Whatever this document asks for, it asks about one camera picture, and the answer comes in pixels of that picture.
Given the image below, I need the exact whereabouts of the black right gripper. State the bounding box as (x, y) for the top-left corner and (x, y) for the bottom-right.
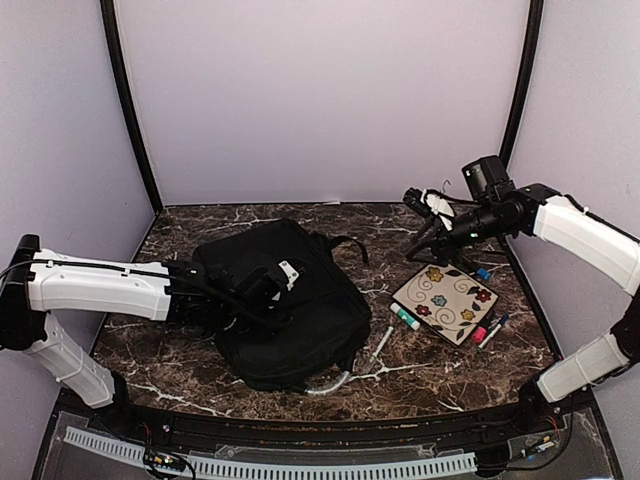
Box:
(407, 200), (514, 267)

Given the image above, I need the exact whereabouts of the black student backpack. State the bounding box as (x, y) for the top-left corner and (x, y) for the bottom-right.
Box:
(192, 219), (372, 396)

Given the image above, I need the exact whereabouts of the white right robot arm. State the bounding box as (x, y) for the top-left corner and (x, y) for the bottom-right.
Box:
(403, 184), (639, 434)

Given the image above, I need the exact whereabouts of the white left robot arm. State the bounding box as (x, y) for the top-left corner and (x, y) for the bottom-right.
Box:
(1, 235), (300, 436)

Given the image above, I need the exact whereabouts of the blue capped black marker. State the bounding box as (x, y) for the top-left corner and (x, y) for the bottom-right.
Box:
(458, 256), (492, 281)

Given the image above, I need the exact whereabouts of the white glue stick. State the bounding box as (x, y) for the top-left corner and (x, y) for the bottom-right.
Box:
(390, 303), (420, 331)

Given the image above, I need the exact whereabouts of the pink highlighter marker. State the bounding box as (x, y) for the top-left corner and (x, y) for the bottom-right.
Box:
(472, 325), (490, 345)

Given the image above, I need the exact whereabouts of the clear syringe pen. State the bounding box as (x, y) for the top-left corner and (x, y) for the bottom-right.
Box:
(362, 326), (394, 375)

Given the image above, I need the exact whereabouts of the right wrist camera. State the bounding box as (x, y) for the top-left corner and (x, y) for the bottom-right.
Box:
(403, 187), (455, 219)

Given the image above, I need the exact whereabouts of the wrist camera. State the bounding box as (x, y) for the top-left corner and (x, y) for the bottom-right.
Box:
(403, 187), (455, 219)
(277, 259), (308, 291)

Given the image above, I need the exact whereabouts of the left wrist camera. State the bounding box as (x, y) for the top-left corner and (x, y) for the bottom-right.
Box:
(277, 259), (308, 291)

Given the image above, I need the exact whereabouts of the grey slotted cable duct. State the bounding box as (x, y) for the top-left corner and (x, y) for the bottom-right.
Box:
(63, 427), (477, 479)

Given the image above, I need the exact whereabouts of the black right frame post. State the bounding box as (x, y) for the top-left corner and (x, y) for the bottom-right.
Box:
(498, 0), (545, 169)

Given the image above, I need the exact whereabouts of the black frame post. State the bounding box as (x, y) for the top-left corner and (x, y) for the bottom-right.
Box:
(498, 0), (545, 169)
(100, 0), (164, 215)

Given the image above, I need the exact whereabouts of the black left frame post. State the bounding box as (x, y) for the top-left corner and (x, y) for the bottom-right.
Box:
(100, 0), (164, 215)

